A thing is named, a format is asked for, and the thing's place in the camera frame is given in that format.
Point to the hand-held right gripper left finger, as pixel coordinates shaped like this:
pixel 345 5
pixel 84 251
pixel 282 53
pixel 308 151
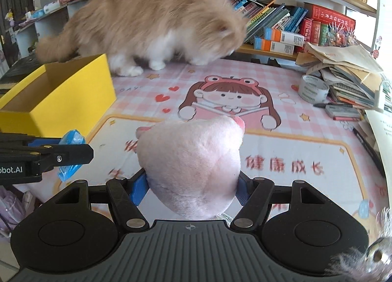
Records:
pixel 139 190

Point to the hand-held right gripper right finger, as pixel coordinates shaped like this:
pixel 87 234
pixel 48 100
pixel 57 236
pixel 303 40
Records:
pixel 242 191

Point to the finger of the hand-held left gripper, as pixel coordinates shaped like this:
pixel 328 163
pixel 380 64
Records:
pixel 70 154
pixel 36 141

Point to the yellow cardboard box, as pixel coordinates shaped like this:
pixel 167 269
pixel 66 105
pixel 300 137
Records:
pixel 76 101

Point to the pink plush toy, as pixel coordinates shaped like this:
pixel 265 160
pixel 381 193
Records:
pixel 190 162

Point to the desktop with pink checkered cloth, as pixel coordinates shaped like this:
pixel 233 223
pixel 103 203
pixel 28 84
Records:
pixel 275 147

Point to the person's lilac clothing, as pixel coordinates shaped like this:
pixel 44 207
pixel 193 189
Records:
pixel 12 208

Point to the black piano keyboard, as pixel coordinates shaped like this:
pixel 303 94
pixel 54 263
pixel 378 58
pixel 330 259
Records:
pixel 18 67

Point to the grey tape roll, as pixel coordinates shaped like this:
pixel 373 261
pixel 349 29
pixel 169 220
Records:
pixel 312 90

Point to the black marker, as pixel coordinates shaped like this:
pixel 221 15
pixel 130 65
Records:
pixel 333 105

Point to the small purple doll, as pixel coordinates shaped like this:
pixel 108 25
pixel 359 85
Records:
pixel 9 18

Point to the blue tissue pack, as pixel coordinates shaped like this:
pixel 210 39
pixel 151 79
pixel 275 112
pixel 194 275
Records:
pixel 38 14

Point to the flat grey box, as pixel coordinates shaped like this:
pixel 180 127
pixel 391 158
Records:
pixel 343 113

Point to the black pen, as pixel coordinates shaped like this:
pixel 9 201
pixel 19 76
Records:
pixel 367 150

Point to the white wet wipes pack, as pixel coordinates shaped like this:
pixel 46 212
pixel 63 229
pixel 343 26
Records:
pixel 52 7

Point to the orange and white carton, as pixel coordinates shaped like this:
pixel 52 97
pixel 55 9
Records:
pixel 284 36
pixel 272 47

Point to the white paper sheets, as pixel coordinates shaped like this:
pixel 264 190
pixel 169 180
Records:
pixel 381 129

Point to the pile of papers and books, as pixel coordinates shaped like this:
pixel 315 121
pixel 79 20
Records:
pixel 346 70

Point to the fluffy orange and white cat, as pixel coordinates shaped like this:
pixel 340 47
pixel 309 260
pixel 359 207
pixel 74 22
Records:
pixel 153 15

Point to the row of colourful books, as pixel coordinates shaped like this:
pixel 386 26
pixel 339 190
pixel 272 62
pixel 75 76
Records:
pixel 275 18

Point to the jar of colourful pins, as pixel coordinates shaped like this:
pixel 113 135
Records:
pixel 341 37

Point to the thick red dictionary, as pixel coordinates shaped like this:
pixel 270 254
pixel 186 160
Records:
pixel 333 17

